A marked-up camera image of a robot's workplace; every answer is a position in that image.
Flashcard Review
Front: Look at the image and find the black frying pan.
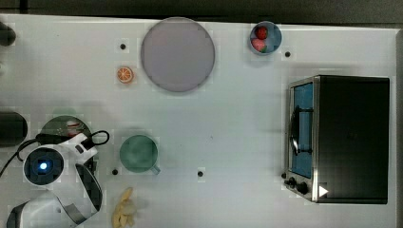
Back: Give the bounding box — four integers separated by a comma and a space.
0, 112, 28, 147

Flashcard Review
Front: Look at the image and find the pink strawberry toy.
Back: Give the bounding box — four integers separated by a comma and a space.
251, 38, 267, 53

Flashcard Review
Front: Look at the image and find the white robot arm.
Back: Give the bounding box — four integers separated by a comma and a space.
6, 133, 103, 228

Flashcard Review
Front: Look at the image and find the blue bowl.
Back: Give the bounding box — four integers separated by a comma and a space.
249, 21, 282, 55

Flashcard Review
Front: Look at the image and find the green mug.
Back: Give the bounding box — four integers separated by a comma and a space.
120, 135, 161, 175

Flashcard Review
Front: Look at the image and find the red strawberry toy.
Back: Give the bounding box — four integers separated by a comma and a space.
255, 26, 268, 40

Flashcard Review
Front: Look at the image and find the peeled banana toy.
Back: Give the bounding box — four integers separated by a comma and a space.
111, 187, 137, 228

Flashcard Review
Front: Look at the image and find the silver black toaster oven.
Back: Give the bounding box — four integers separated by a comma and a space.
281, 75, 391, 204

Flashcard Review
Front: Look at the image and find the orange slice toy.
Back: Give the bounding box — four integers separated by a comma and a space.
117, 66, 134, 84

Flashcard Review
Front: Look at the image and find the grey round plate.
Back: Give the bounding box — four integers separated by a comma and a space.
141, 17, 215, 92

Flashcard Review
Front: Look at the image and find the green oval strainer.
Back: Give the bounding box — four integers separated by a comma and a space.
41, 107, 91, 138

